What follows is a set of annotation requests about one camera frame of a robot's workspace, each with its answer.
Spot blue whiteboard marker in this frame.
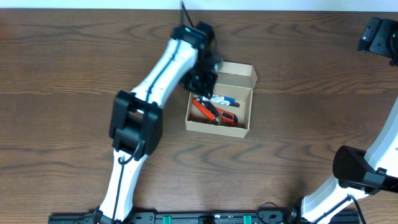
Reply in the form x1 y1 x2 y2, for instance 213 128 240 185
212 94 235 103

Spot cardboard box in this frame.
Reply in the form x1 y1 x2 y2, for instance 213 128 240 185
185 62 257 138

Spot red utility knife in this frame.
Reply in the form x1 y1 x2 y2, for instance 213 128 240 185
216 108 238 127

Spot black whiteboard marker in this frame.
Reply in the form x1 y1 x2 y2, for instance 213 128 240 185
201 96 240 108

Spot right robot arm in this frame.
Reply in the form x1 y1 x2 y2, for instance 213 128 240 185
284 105 397 223

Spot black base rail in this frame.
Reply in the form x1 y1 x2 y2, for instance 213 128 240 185
48 208 361 224

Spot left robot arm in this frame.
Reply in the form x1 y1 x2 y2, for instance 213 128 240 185
93 22 221 223

